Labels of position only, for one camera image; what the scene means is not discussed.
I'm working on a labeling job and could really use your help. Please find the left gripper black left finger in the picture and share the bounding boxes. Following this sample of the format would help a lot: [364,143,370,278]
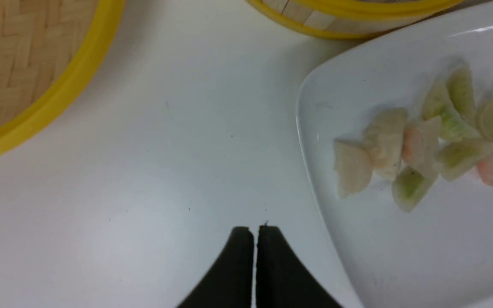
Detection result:
[179,227,254,308]

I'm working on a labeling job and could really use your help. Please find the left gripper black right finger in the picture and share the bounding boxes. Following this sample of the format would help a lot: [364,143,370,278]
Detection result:
[255,225,341,308]

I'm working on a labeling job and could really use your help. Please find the green dumpling plate bottom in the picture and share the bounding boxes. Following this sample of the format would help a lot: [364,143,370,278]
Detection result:
[392,166,439,213]

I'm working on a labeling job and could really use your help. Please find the pink white dumpling plate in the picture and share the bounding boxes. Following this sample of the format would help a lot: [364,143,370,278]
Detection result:
[362,107,408,182]

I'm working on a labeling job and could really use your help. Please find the green dumpling plate top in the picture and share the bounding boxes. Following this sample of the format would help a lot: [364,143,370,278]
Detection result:
[446,64,476,126]

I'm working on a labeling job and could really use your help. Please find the white square plate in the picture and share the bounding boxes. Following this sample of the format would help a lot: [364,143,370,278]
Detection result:
[296,1,493,308]

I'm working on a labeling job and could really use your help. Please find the bamboo steamer basket yellow rims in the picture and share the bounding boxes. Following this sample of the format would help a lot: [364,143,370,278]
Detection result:
[249,0,460,39]

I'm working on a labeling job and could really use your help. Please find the woven bamboo steamer lid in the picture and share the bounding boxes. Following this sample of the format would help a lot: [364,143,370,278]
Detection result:
[0,0,126,155]

